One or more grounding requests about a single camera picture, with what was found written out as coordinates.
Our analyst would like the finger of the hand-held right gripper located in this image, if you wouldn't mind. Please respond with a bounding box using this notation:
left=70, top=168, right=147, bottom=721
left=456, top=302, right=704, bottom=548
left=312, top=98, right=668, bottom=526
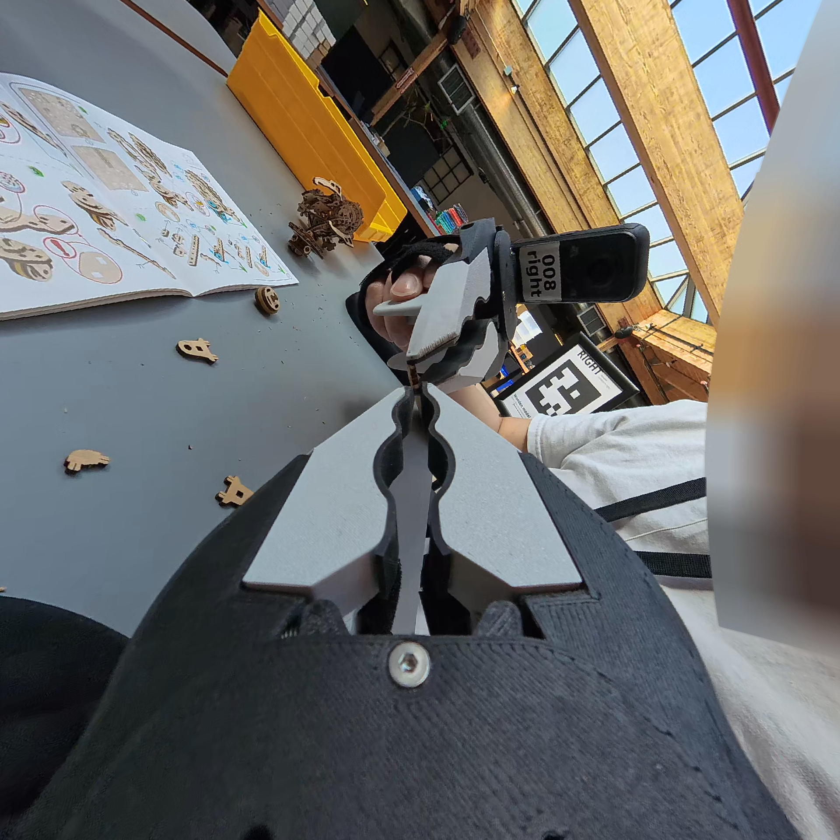
left=407, top=252, right=493, bottom=363
left=423, top=323, right=510, bottom=395

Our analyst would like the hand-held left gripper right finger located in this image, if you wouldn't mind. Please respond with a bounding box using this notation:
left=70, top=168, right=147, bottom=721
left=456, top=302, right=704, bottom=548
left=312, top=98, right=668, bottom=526
left=420, top=382, right=585, bottom=636

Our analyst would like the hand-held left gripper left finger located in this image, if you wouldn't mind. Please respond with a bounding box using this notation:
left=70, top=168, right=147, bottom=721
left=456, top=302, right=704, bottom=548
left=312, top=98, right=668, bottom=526
left=243, top=386, right=417, bottom=636

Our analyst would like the person's right forearm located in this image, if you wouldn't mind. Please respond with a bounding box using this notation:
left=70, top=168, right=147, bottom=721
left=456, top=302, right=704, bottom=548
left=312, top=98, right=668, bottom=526
left=453, top=386, right=534, bottom=455

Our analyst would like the grey desk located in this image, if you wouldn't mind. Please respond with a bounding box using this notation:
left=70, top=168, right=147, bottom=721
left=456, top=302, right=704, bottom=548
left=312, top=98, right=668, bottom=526
left=0, top=0, right=448, bottom=639

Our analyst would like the person's right hand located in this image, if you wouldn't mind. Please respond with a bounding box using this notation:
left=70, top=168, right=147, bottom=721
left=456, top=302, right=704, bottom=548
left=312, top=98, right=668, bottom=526
left=367, top=268, right=439, bottom=355

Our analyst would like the black framed marker sign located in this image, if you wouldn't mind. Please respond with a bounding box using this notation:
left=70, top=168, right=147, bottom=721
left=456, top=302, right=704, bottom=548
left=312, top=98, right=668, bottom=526
left=492, top=331, right=641, bottom=418

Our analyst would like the assembled wooden model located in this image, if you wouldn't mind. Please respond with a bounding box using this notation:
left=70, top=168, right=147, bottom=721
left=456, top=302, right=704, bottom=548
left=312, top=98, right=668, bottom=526
left=286, top=176, right=366, bottom=259

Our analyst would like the yellow plastic bin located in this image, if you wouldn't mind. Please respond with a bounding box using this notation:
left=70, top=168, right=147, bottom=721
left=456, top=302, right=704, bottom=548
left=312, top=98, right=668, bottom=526
left=226, top=9, right=410, bottom=243

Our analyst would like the white instruction booklet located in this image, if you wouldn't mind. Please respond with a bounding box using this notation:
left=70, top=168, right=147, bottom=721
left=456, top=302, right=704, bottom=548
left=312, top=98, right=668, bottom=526
left=0, top=72, right=300, bottom=322

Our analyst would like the grey ventilation duct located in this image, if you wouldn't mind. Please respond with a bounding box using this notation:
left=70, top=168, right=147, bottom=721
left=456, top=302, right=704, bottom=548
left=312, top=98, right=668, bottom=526
left=458, top=98, right=547, bottom=238

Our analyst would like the black strap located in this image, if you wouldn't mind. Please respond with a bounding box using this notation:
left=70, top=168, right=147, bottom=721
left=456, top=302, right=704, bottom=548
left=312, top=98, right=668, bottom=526
left=593, top=478, right=710, bottom=524
left=633, top=550, right=714, bottom=580

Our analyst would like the white wall vent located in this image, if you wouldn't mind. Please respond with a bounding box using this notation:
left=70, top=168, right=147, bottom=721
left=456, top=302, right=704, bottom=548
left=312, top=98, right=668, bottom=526
left=436, top=63, right=478, bottom=117

